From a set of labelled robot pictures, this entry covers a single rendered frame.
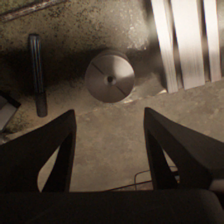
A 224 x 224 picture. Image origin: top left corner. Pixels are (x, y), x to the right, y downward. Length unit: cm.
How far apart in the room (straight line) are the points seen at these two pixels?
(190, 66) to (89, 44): 11
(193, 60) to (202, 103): 111
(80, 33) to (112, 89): 8
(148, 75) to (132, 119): 102
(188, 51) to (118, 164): 127
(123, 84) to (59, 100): 10
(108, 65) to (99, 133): 112
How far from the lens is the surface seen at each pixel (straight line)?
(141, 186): 155
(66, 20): 25
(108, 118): 126
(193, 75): 24
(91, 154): 141
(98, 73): 20
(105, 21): 24
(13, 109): 28
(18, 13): 25
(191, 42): 23
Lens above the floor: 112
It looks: 65 degrees down
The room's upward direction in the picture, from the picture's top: 179 degrees clockwise
